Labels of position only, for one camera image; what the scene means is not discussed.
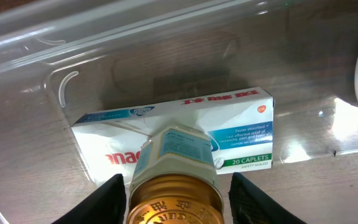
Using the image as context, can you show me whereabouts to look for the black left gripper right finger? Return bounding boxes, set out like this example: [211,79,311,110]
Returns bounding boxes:
[228,172,305,224]

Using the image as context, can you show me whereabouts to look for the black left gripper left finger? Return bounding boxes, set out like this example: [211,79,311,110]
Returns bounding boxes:
[53,174,126,224]

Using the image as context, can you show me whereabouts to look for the gold lid balm jar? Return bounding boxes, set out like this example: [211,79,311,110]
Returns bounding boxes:
[126,125,224,224]

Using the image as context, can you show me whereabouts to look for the white Panadol box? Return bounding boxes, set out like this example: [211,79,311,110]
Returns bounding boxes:
[71,87,275,185]

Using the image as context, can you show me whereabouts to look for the clear plastic container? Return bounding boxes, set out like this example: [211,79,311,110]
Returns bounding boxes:
[0,1,358,223]

